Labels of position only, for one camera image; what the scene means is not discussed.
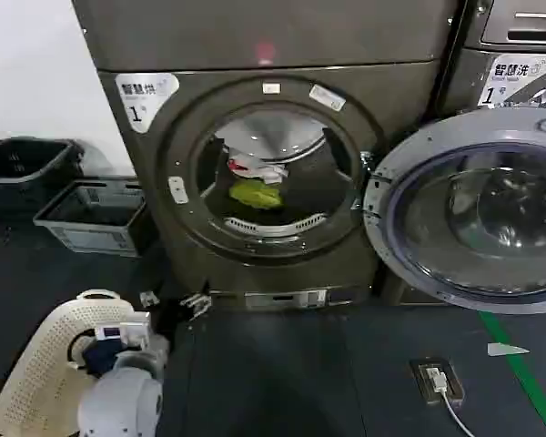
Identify cream perforated laundry basket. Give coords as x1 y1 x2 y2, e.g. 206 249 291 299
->
0 289 137 437

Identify yellow-green garment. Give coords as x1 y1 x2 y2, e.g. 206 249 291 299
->
228 178 286 210

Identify round glass dryer door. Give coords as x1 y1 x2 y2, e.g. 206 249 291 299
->
362 108 546 315

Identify grey stacked machine with drawer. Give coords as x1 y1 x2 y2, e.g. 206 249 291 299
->
459 0 546 51

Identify green floor tape strip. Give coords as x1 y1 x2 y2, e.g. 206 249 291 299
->
477 310 546 437

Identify black plastic basket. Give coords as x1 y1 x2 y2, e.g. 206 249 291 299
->
0 138 86 191

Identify grey plastic crate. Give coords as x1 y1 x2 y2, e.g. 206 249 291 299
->
33 178 147 259

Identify white paper scrap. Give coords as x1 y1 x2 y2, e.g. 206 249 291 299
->
486 341 531 357

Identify white plug with cable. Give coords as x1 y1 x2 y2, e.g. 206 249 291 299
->
424 366 466 437

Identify grey washer with number label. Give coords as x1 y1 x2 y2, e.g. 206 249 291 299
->
434 45 546 307

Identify white and red garment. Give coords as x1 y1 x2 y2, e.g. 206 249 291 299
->
227 152 290 186

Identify grey stacked machine plain panel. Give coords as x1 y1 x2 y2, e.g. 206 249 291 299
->
71 0 466 75

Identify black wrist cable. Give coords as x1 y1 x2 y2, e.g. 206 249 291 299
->
66 330 97 368

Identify metal floor socket box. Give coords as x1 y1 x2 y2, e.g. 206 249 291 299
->
409 358 466 405

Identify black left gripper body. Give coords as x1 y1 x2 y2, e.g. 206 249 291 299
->
150 298 195 354

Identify grey dryer with round opening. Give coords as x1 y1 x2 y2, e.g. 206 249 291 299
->
95 58 442 315

